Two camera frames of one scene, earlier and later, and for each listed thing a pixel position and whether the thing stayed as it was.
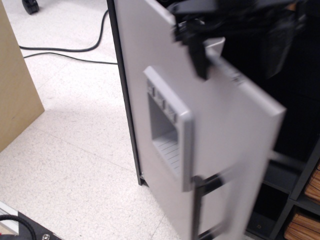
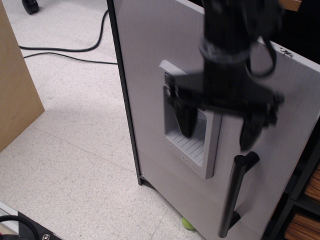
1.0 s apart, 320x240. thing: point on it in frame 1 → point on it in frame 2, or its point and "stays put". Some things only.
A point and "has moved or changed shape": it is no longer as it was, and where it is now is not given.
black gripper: (198, 21) → (225, 85)
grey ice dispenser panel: (171, 129) → (199, 152)
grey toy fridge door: (225, 125) has moved or changed shape
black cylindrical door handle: (201, 185) → (242, 164)
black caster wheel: (31, 6) stays put
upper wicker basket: (312, 190) stays put
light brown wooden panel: (20, 105) stays put
